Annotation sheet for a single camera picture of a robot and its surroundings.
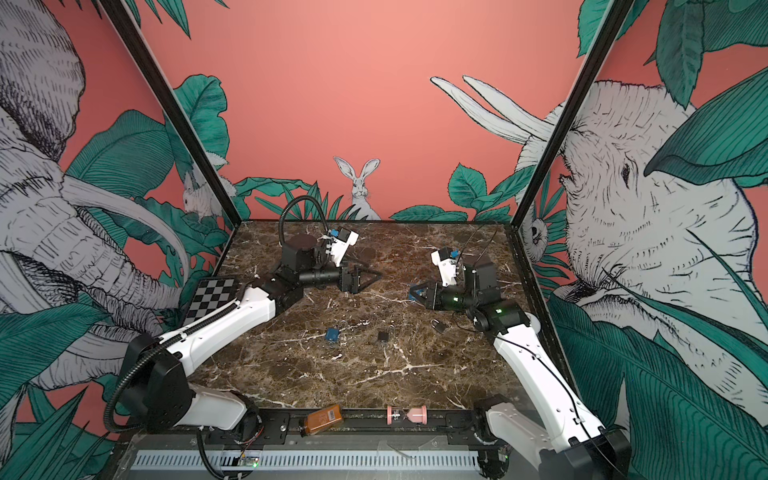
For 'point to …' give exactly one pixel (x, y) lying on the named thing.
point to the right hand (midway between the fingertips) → (411, 289)
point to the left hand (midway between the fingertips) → (375, 268)
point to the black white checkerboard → (209, 294)
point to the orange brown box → (319, 421)
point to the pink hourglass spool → (416, 415)
